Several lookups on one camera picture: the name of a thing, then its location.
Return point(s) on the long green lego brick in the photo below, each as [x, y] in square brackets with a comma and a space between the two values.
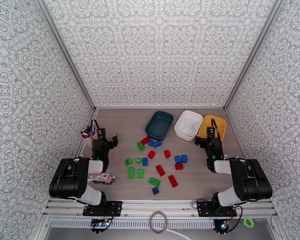
[154, 182]
[131, 172]

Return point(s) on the teal plastic container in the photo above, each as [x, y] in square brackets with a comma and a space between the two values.
[160, 125]

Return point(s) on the long red lego brick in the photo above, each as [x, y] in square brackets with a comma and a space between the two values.
[173, 181]
[160, 170]

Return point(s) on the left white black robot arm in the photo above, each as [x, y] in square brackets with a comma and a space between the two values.
[70, 176]

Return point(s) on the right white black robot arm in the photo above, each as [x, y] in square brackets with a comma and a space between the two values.
[252, 181]

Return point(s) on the pink pen cup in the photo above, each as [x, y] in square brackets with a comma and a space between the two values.
[88, 142]

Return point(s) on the white plastic container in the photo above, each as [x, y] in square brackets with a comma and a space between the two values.
[188, 124]

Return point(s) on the purple marker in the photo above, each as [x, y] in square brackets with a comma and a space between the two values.
[90, 131]

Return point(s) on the small green sloped lego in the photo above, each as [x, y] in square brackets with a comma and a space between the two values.
[138, 160]
[129, 162]

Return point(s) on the black white marker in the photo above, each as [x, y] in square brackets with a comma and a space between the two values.
[84, 134]

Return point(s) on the yellow plastic container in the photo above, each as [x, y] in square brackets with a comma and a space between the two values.
[219, 123]

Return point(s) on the blue marker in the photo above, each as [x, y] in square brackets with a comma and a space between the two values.
[88, 128]

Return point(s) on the flag print pouch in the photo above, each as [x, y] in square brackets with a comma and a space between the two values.
[102, 179]

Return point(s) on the small circuit board with light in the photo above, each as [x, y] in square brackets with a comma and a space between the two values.
[225, 225]

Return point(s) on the green tape roll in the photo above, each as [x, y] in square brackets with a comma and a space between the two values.
[245, 223]

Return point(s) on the white tube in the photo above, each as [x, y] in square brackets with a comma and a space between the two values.
[177, 234]

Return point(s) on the right black wrist camera box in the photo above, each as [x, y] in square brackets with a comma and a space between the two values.
[210, 133]

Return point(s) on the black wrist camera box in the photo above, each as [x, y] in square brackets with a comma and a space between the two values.
[210, 133]
[101, 133]

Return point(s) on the left black wrist camera box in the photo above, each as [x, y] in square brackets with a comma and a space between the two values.
[101, 133]

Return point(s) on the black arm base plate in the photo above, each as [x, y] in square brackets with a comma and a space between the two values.
[203, 209]
[113, 208]

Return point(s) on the aluminium front rail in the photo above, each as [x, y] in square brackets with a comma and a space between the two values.
[160, 205]

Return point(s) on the aluminium corner post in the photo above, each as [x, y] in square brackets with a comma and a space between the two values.
[252, 54]
[65, 54]

